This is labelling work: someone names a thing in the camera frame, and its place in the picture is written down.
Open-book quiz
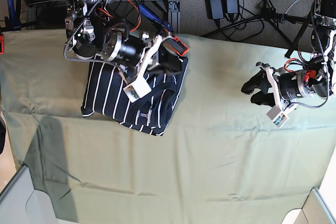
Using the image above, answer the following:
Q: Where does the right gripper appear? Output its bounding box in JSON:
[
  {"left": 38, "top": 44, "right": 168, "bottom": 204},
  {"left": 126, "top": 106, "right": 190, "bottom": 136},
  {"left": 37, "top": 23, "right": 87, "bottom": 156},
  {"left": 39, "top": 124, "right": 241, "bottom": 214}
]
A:
[{"left": 99, "top": 31, "right": 184, "bottom": 82}]

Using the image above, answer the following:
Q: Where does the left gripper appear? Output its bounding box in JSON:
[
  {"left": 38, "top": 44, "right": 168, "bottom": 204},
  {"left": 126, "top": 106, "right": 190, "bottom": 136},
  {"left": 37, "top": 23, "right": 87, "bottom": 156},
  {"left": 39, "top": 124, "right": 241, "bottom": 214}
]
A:
[{"left": 241, "top": 62, "right": 326, "bottom": 109}]

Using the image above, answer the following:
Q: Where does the navy white striped T-shirt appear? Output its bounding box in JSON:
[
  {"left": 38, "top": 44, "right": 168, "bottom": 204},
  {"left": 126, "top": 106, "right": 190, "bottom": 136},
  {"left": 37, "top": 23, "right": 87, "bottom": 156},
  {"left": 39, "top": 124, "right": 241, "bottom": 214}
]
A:
[{"left": 81, "top": 57, "right": 188, "bottom": 136}]

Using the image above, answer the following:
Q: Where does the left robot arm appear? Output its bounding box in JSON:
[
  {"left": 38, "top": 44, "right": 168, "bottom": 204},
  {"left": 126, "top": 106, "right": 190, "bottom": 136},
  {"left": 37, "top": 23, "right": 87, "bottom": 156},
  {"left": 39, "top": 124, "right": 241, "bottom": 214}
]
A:
[{"left": 241, "top": 0, "right": 335, "bottom": 111}]

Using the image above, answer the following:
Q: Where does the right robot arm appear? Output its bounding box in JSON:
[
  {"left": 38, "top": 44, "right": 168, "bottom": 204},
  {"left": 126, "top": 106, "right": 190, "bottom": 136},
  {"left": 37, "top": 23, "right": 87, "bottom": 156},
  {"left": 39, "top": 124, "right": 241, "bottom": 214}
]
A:
[{"left": 64, "top": 0, "right": 188, "bottom": 83}]

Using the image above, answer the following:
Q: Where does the red black blue clamp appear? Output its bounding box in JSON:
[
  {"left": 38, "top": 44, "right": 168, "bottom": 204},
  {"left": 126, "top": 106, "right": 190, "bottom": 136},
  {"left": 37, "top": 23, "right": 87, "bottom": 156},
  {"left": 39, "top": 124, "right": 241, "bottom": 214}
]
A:
[{"left": 139, "top": 4, "right": 189, "bottom": 57}]

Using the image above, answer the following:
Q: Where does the black tripod stand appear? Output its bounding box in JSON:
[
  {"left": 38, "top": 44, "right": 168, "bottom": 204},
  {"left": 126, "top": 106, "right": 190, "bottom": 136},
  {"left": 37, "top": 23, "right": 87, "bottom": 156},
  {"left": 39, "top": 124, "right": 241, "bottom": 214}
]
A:
[{"left": 202, "top": 0, "right": 312, "bottom": 50}]

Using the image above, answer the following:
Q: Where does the green table cloth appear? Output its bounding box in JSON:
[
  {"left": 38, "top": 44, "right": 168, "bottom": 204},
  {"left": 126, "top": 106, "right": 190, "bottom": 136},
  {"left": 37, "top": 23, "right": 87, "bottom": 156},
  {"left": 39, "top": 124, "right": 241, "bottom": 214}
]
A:
[{"left": 1, "top": 30, "right": 335, "bottom": 223}]

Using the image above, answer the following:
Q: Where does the blue clamp at left edge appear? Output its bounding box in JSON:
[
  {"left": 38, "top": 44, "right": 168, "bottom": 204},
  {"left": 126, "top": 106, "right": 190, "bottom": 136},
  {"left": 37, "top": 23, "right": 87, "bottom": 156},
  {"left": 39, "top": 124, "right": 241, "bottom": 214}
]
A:
[{"left": 1, "top": 0, "right": 22, "bottom": 33}]

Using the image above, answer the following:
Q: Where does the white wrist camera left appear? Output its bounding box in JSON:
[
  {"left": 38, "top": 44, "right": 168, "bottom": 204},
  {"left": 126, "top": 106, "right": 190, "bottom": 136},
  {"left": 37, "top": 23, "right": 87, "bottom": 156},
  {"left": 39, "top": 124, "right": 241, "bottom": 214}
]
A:
[{"left": 267, "top": 105, "right": 289, "bottom": 128}]

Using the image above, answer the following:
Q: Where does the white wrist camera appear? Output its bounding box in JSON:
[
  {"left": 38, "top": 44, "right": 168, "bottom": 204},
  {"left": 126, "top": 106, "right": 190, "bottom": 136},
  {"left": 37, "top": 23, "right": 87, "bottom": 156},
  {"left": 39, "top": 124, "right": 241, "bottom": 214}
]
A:
[
  {"left": 267, "top": 105, "right": 289, "bottom": 128},
  {"left": 123, "top": 76, "right": 152, "bottom": 103}
]

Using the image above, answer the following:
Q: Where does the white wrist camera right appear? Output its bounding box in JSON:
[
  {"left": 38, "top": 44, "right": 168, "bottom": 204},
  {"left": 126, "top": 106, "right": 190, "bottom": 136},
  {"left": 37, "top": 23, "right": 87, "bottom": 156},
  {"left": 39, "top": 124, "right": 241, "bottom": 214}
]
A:
[{"left": 123, "top": 76, "right": 152, "bottom": 103}]

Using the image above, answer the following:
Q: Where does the aluminium table frame rail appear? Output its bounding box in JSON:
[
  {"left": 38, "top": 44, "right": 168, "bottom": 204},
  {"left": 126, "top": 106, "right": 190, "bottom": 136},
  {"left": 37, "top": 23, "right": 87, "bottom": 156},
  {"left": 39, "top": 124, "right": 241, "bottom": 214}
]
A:
[{"left": 154, "top": 0, "right": 181, "bottom": 34}]

